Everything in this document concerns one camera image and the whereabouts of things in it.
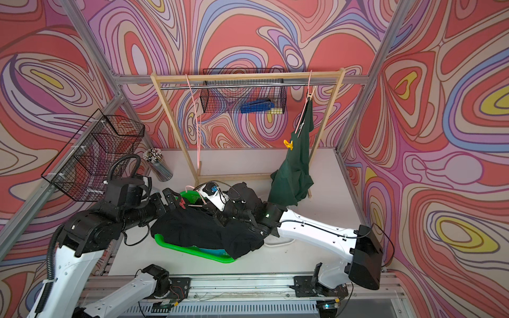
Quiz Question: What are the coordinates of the black t-shirt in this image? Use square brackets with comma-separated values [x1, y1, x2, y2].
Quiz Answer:
[151, 207, 266, 260]

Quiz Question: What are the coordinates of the white plastic tray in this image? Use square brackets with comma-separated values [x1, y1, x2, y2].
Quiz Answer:
[264, 236, 296, 248]

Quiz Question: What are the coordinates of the yellow plastic clothespin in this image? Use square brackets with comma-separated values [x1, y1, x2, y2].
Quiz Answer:
[284, 140, 294, 151]

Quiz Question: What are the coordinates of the black wire basket back wall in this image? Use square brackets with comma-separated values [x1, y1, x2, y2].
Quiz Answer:
[200, 78, 287, 115]

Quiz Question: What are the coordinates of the pink hanger of teal shirt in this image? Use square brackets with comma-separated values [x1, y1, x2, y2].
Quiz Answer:
[184, 74, 202, 169]

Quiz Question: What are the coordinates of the pink hanger of black shirt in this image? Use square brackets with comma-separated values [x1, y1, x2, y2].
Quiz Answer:
[181, 185, 206, 207]

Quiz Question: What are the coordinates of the dark green t-shirt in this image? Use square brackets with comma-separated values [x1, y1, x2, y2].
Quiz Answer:
[268, 100, 314, 207]

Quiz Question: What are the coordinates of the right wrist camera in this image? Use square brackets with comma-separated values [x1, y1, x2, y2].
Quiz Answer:
[196, 182, 229, 212]

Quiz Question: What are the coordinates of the green plastic basket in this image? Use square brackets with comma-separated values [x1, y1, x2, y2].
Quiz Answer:
[154, 189, 236, 264]

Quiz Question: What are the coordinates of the clear pencil cup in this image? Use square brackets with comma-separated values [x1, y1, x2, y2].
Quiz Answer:
[143, 148, 173, 182]

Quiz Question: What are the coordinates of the wooden clothes rack frame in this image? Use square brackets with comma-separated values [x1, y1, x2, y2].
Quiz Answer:
[151, 68, 346, 185]

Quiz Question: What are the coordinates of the blue item in basket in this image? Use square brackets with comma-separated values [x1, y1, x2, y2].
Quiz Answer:
[240, 99, 275, 114]

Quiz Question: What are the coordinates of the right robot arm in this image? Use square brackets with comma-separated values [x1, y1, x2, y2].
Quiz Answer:
[212, 182, 384, 290]

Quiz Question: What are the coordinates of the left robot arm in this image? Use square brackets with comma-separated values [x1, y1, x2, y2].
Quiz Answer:
[29, 154, 181, 317]

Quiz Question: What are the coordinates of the pink hanger of green shirt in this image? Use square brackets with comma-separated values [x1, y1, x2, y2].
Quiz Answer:
[294, 70, 315, 135]

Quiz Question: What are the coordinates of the black wire basket left wall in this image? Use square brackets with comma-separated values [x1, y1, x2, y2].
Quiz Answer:
[41, 110, 145, 202]

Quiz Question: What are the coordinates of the black wire basket wall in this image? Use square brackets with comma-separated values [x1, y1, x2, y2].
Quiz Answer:
[41, 110, 145, 202]
[200, 78, 287, 115]

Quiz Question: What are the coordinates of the metal hanging rod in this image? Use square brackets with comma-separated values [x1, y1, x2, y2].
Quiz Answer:
[160, 82, 336, 91]

